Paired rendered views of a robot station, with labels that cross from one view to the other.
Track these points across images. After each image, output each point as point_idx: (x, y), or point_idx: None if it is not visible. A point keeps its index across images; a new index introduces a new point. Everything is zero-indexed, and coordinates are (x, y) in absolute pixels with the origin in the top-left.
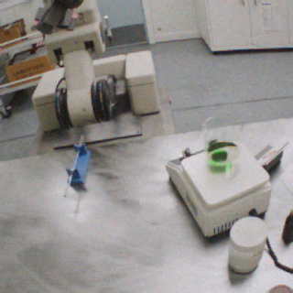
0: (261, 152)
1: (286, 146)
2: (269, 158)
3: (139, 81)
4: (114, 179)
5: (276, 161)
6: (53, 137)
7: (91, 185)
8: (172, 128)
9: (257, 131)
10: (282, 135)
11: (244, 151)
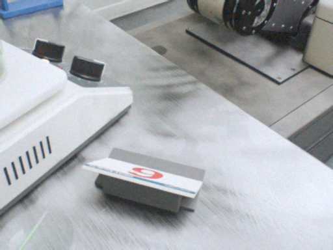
0: (168, 163)
1: (173, 191)
2: (107, 169)
3: (332, 17)
4: (21, 36)
5: (149, 202)
6: (201, 21)
7: (2, 25)
8: (323, 105)
9: (241, 138)
10: (267, 192)
11: (31, 91)
